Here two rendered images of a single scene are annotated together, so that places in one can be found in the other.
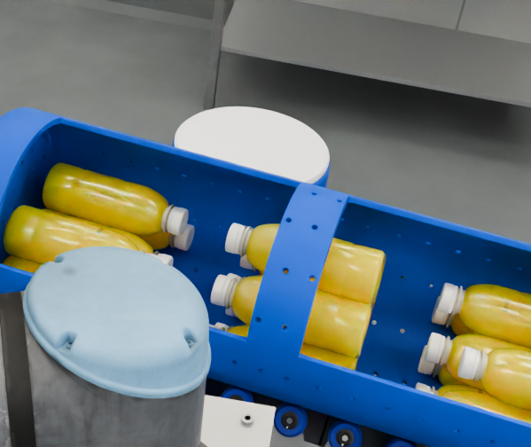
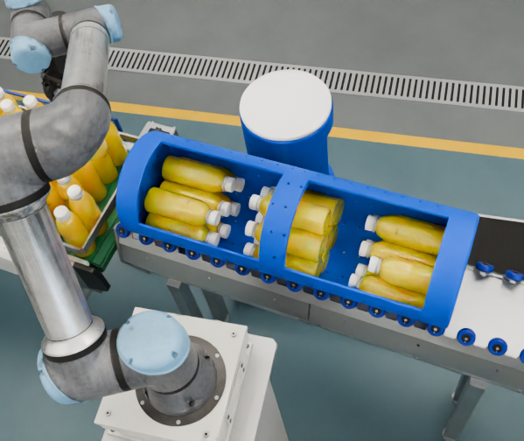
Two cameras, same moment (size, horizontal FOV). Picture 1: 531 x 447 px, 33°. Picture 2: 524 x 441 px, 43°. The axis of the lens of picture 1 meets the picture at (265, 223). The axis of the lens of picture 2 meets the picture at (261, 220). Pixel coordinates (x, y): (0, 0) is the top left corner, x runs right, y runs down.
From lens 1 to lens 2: 0.77 m
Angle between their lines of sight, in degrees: 26
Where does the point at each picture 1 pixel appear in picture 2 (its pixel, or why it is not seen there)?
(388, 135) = not seen: outside the picture
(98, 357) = (140, 367)
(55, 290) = (126, 339)
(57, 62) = not seen: outside the picture
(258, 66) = not seen: outside the picture
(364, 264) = (316, 220)
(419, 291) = (366, 207)
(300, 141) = (314, 94)
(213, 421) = (220, 334)
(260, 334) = (264, 259)
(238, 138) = (276, 99)
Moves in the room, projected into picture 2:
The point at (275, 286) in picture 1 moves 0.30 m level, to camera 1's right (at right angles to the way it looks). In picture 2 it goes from (267, 239) to (394, 255)
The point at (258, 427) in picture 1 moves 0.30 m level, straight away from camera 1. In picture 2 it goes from (238, 336) to (271, 216)
